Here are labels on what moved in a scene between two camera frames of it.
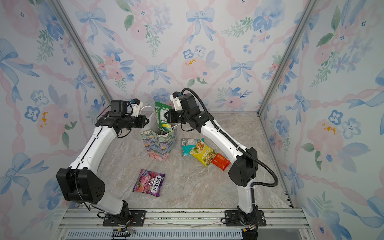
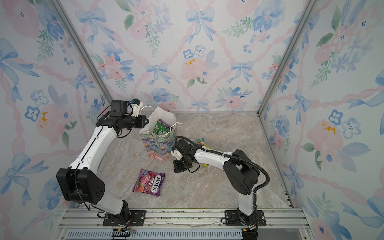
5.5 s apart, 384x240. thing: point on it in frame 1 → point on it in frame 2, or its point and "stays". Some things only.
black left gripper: [141, 118] stays
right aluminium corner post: [309, 6] stays
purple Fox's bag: [149, 182] stays
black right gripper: [172, 113] → [177, 169]
